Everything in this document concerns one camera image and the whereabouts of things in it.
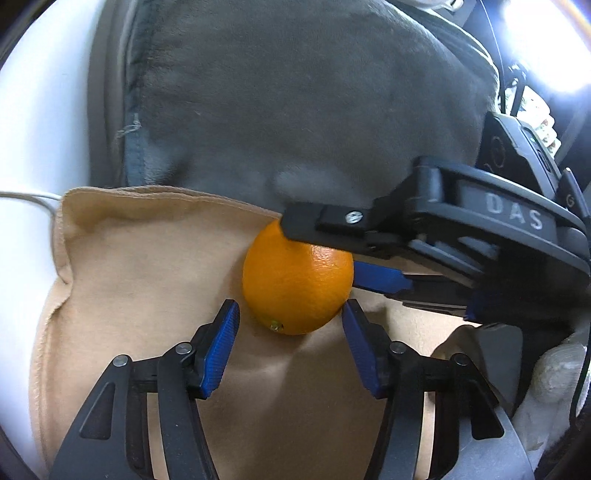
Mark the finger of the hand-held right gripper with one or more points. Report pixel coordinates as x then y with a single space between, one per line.
323 226
378 277

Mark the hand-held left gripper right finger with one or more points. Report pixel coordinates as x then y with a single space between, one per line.
362 350

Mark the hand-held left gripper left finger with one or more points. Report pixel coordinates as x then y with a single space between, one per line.
221 350

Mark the large oval orange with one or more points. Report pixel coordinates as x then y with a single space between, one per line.
295 286

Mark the beige fleece blanket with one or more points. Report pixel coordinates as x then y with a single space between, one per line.
138 277

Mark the grey blanket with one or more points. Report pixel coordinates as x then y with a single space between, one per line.
277 92

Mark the white fuzzy cloth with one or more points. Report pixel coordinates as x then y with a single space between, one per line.
554 378

